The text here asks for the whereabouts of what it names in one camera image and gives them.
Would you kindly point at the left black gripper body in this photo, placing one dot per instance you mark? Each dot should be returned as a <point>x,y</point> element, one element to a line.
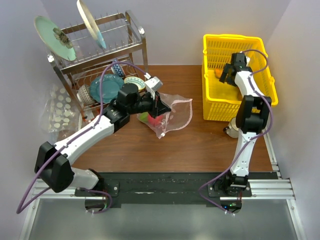
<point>147,104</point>

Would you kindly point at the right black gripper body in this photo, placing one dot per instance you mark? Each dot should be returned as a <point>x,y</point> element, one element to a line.
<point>229,80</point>

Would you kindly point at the red toy apple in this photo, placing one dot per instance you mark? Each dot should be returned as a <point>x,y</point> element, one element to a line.
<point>154,122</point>

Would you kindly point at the clear pink zip bag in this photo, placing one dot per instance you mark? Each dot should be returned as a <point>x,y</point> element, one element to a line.
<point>178,118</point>

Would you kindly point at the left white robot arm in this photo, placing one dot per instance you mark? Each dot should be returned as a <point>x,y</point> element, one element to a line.
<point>54,164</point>

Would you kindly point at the polka dot plastic bag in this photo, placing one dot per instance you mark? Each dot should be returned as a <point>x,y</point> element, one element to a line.
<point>60,117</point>

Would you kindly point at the yellow inside patterned bowl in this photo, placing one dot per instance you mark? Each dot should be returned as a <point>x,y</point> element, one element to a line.
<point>140,83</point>

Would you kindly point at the yellow plastic basket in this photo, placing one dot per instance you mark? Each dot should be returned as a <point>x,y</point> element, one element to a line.
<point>221,100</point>

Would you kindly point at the dark teal plate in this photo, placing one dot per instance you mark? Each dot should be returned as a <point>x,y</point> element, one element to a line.
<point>111,84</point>

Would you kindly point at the blue zigzag bowl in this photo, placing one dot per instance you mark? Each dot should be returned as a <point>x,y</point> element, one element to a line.
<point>118,70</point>

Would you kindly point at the white enamel mug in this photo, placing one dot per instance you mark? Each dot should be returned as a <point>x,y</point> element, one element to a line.
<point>231,129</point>

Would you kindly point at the steel dish rack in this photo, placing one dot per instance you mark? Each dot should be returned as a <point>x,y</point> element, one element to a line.
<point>123,34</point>

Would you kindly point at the grey patterned bowl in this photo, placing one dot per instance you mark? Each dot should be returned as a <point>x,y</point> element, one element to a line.
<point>84,96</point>

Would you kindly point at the beige blue plate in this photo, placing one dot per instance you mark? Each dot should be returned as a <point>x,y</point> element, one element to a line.
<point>90,24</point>

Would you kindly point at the light green floral plate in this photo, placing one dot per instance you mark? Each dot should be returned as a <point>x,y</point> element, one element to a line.
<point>54,38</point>

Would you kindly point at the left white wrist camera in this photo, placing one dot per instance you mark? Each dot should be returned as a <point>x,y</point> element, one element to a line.
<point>153,85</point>

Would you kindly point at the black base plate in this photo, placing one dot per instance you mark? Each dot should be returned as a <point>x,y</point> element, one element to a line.
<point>175,188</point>

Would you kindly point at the aluminium frame rail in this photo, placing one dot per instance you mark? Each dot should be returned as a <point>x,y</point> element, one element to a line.
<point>269,214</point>

